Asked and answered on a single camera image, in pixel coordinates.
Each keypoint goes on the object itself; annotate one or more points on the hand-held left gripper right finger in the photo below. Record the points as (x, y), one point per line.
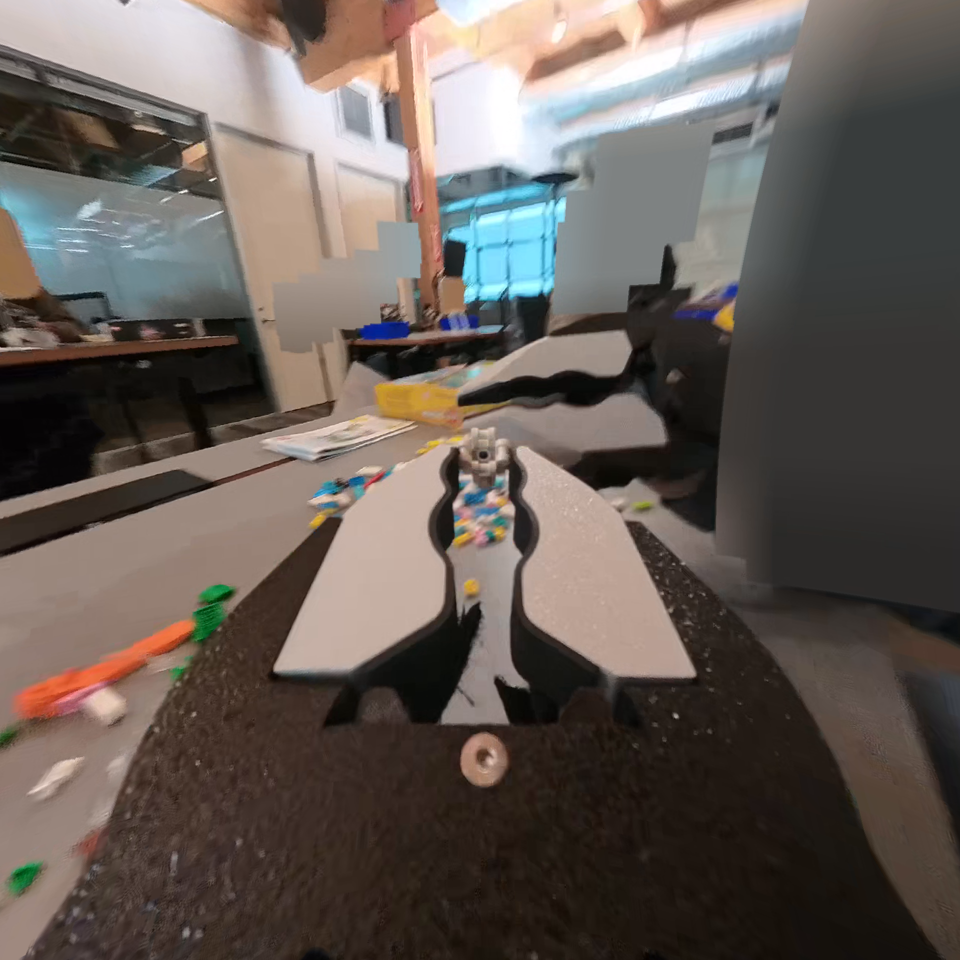
(600, 592)

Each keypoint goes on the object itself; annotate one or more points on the pile of pastel lego pieces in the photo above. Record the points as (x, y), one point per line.
(480, 517)

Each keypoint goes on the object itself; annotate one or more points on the wooden pillar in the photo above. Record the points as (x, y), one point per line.
(420, 187)

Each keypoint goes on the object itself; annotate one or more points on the cluster of green lego pieces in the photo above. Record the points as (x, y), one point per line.
(210, 619)

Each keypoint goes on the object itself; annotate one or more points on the white lego brick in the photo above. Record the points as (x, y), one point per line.
(103, 706)

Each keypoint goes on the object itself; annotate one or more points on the white lego clip piece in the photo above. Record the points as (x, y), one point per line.
(56, 778)

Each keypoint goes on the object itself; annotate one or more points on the lego instruction booklet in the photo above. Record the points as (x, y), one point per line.
(337, 436)

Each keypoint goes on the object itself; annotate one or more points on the white door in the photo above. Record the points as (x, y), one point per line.
(277, 262)

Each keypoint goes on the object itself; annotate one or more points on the yellow lego box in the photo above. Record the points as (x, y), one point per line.
(420, 397)

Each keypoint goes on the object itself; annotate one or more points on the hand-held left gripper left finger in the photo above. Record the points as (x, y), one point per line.
(375, 585)

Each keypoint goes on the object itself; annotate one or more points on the grey lego assembly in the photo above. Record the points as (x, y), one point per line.
(484, 454)

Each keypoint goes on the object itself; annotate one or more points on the small green lego stud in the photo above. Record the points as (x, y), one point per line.
(6, 736)

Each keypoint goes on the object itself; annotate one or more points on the wooden desk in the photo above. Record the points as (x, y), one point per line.
(427, 339)
(112, 349)

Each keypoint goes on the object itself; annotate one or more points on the tan board on white stand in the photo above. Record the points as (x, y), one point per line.
(16, 259)
(451, 292)

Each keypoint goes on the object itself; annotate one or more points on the black monitor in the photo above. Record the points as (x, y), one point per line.
(454, 257)

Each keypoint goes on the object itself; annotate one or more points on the blue bin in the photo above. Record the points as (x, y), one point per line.
(385, 331)
(459, 322)

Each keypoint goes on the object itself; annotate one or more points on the orange lego carrot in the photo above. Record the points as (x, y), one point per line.
(97, 671)

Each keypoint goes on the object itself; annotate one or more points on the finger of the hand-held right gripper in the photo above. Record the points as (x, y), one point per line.
(600, 424)
(570, 352)

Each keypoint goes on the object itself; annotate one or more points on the small green lego wedge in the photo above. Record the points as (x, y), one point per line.
(25, 877)

